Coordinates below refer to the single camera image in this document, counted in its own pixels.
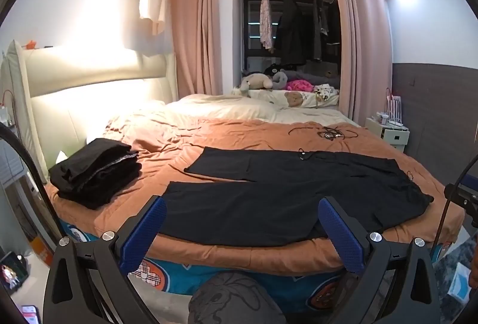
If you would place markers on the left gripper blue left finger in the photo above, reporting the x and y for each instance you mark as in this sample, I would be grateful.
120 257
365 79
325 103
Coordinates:
136 235

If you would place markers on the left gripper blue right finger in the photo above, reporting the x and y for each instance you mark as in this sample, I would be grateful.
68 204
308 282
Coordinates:
347 235

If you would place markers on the black pants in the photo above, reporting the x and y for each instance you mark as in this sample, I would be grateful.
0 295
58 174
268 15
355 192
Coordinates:
267 198

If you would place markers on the stack of folded black clothes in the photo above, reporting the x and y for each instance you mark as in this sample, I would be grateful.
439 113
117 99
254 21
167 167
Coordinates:
94 174

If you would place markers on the white bedside drawer cabinet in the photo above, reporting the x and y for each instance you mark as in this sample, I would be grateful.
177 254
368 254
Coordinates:
397 137

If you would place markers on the orange-brown bed blanket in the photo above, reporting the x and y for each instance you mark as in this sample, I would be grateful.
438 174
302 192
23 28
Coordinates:
168 143

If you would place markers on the blue white packet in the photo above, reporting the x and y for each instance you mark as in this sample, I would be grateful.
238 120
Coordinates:
459 288

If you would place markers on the grey cushion with print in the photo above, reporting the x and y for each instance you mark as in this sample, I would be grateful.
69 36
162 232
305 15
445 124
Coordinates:
233 297

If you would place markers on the bear print pillow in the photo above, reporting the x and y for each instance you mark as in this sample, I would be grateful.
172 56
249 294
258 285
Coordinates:
291 99

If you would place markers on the cream padded headboard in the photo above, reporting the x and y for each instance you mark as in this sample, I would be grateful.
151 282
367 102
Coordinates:
60 98

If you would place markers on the pink fluffy cloth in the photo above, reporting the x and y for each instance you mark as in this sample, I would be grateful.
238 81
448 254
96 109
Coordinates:
300 85

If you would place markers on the right pink curtain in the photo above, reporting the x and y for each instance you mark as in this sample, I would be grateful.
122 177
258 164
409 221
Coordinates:
366 58

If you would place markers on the pink curtain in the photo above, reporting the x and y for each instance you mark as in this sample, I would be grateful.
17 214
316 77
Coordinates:
196 42
366 58

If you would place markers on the grey plush elephant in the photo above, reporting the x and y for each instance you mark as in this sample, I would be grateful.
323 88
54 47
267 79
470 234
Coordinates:
279 81

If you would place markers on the beige plush toy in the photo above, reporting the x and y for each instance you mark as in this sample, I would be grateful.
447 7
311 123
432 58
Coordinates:
255 81

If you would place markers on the left pink curtain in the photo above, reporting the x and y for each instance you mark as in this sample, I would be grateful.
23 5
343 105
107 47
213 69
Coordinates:
196 42

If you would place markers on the hanging dark coat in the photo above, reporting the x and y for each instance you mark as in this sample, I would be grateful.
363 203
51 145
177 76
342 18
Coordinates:
290 41

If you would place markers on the hanging floral garment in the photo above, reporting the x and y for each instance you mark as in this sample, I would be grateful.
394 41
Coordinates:
265 25

